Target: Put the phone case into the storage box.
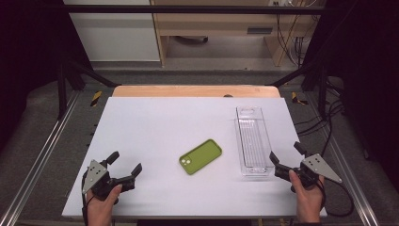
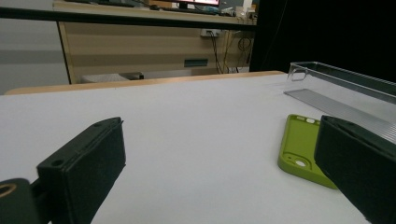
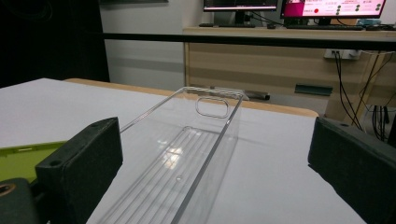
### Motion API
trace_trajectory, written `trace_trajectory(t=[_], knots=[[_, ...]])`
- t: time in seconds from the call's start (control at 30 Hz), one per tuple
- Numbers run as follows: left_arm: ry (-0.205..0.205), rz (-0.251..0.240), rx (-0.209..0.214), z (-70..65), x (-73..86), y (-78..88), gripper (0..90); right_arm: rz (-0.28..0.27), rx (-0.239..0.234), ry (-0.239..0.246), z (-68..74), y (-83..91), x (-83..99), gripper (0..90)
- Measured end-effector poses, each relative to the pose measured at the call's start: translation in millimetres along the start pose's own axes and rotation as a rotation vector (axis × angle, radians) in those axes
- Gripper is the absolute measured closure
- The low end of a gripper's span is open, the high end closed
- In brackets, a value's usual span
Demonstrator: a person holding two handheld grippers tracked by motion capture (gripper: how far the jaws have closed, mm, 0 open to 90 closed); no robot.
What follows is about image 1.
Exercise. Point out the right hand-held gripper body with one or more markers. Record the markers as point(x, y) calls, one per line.
point(318, 166)

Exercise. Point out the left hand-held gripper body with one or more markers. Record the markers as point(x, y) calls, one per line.
point(95, 175)

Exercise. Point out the clear plastic container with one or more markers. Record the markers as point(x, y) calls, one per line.
point(252, 141)

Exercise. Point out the person's left hand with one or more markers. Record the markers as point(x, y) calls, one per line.
point(100, 212)

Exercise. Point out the person's right hand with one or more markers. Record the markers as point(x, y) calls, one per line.
point(309, 202)

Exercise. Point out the yellow black tape strip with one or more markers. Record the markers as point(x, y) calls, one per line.
point(295, 98)
point(96, 98)

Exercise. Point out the white cabinet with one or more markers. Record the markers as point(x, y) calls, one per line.
point(116, 34)

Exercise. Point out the grey desk label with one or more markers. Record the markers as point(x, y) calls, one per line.
point(259, 30)

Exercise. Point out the light wooden desk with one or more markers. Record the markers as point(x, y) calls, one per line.
point(219, 23)

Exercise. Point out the metal floor rail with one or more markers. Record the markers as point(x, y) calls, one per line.
point(40, 157)
point(351, 175)

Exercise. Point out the black frame leg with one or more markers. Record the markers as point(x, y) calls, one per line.
point(62, 91)
point(322, 91)

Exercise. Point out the black horizontal frame bar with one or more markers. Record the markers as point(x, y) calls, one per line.
point(188, 9)

